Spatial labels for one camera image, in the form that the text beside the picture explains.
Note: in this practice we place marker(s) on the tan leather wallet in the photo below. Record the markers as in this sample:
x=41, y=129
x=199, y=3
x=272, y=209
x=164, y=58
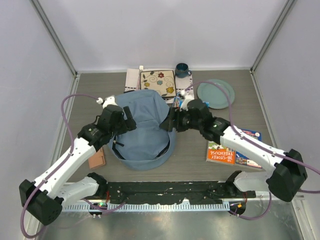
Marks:
x=97, y=160

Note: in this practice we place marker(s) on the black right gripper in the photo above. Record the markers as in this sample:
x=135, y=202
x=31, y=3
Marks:
x=168, y=124

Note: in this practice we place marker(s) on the patterned white cloth placemat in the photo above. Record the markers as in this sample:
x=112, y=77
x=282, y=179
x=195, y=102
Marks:
x=132, y=81

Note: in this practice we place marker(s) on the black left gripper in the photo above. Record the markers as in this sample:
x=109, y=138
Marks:
x=129, y=124

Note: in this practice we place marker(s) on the dark blue ceramic mug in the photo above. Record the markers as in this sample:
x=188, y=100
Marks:
x=182, y=70

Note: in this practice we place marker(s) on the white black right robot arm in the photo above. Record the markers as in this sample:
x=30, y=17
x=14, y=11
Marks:
x=284, y=172

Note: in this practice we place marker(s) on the round teal ceramic plate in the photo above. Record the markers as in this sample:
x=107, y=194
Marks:
x=212, y=95

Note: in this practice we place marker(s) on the dark blue cartoon book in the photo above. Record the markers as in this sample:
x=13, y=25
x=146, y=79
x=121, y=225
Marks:
x=245, y=160

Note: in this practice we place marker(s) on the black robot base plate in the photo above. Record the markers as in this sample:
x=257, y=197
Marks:
x=173, y=192

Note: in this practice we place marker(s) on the square floral ceramic plate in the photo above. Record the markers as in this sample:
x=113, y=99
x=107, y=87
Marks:
x=161, y=81

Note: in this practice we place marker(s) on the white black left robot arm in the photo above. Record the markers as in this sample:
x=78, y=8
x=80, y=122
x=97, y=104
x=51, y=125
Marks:
x=41, y=197

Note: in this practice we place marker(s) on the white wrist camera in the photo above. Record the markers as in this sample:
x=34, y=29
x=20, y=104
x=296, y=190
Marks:
x=104, y=102
x=185, y=97

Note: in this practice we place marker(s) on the light blue fabric backpack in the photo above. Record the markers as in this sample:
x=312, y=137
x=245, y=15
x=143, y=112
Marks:
x=148, y=146

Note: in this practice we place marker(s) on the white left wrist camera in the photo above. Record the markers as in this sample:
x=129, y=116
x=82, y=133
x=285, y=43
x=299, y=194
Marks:
x=104, y=102

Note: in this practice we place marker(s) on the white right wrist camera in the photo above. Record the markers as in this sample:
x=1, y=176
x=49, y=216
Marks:
x=185, y=97

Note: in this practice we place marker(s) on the orange treehouse paperback book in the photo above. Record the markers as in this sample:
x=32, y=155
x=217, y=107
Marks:
x=218, y=153

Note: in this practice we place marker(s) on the bright blue paperback book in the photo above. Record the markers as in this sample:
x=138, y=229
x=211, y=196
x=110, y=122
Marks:
x=176, y=102

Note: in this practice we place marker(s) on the white slotted cable duct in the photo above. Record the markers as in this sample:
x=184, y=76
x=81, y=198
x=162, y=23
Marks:
x=185, y=206

